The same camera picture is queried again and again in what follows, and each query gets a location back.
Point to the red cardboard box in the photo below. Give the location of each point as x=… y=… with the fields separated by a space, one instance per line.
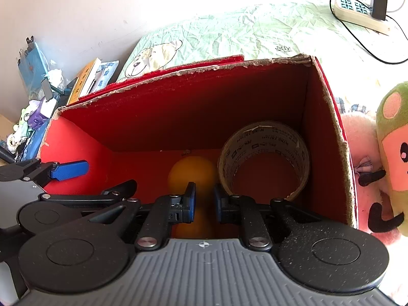
x=191 y=118

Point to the black charger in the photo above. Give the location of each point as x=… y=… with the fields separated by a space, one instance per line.
x=378 y=4

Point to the black phone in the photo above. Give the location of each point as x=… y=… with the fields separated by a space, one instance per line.
x=70 y=86

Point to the blue white packet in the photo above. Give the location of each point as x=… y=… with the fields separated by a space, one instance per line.
x=106 y=73

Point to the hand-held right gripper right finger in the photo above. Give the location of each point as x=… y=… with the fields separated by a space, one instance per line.
x=219 y=202

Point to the orange gourd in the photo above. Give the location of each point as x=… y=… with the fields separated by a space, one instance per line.
x=191 y=172

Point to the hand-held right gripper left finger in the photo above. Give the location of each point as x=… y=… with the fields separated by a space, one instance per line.
x=191 y=202

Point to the white power strip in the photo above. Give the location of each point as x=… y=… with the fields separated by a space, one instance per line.
x=353 y=14

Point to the green frog toy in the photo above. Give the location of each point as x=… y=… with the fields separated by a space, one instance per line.
x=22 y=119

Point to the purple tissue pack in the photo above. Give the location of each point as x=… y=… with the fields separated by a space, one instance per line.
x=40 y=116

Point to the small black stand mirror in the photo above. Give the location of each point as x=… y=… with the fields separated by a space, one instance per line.
x=47 y=89

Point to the pink plush toy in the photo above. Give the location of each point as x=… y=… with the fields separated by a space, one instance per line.
x=360 y=134

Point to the yellow book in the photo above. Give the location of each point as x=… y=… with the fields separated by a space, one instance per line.
x=86 y=76

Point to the blue pencil case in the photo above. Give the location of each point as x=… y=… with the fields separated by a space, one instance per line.
x=36 y=137

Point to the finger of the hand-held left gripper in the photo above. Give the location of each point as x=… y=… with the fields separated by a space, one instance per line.
x=70 y=169
x=95 y=196

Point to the printed packing tape roll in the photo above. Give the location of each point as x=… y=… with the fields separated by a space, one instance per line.
x=271 y=130

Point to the green plush toy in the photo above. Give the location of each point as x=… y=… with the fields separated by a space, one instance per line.
x=392 y=153

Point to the blue paper bag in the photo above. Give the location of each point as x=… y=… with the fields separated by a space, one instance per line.
x=33 y=67

